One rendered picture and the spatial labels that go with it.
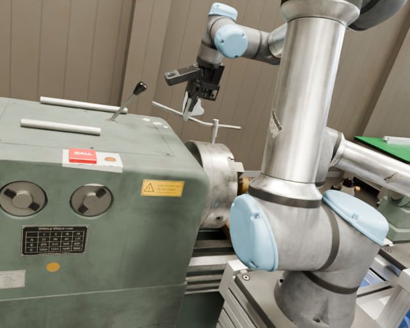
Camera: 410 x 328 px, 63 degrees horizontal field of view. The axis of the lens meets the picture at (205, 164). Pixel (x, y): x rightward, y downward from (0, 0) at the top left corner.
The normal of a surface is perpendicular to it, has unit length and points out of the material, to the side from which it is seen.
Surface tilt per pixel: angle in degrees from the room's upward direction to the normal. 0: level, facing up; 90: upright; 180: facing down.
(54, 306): 90
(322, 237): 59
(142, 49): 90
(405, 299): 90
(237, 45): 102
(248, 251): 97
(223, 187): 65
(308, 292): 72
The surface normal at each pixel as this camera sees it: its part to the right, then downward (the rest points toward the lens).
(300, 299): -0.66, -0.21
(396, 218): -0.91, -0.07
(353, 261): 0.22, 0.51
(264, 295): 0.23, -0.90
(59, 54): 0.44, 0.44
